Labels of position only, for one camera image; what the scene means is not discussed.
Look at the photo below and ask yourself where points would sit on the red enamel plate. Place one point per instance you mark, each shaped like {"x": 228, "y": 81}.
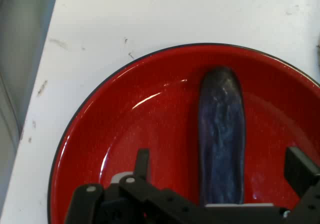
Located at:
{"x": 162, "y": 124}

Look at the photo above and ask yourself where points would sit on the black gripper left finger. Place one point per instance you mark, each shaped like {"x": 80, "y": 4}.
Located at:
{"x": 155, "y": 204}

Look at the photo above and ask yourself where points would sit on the aluminium wall rail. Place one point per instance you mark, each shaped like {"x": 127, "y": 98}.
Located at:
{"x": 22, "y": 34}

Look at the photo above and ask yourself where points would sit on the purple toy eggplant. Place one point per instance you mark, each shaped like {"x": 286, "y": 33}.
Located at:
{"x": 221, "y": 134}

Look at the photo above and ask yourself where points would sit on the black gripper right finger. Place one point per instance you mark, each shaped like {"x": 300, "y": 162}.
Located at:
{"x": 303, "y": 169}

